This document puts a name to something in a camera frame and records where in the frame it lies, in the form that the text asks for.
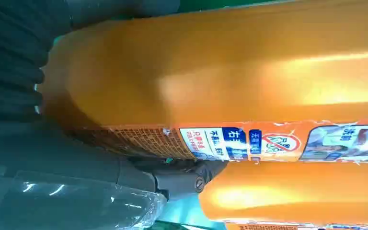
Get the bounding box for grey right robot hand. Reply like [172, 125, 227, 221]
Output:
[0, 0, 229, 230]

